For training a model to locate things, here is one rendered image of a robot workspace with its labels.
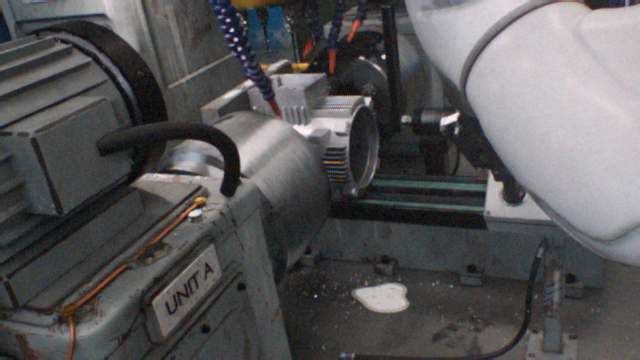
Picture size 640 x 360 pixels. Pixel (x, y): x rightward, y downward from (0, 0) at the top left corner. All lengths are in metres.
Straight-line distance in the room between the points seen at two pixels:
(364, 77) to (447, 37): 0.88
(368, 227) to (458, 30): 0.73
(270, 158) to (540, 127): 0.52
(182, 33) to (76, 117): 0.69
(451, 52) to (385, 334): 0.64
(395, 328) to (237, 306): 0.40
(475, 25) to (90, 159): 0.33
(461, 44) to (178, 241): 0.33
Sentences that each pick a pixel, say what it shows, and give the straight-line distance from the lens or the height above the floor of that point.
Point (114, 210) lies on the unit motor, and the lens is 0.62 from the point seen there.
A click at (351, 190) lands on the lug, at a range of 1.09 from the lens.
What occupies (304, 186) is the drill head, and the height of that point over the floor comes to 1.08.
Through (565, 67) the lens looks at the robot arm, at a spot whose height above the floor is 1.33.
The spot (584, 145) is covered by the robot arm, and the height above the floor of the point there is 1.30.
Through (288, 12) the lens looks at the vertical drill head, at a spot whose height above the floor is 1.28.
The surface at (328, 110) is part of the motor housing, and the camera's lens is 1.08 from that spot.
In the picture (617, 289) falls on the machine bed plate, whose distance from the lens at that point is 1.11.
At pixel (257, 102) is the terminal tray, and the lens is 1.13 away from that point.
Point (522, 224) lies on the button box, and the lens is 0.81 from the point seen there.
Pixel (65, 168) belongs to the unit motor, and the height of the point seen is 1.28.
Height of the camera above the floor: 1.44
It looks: 25 degrees down
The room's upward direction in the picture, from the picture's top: 9 degrees counter-clockwise
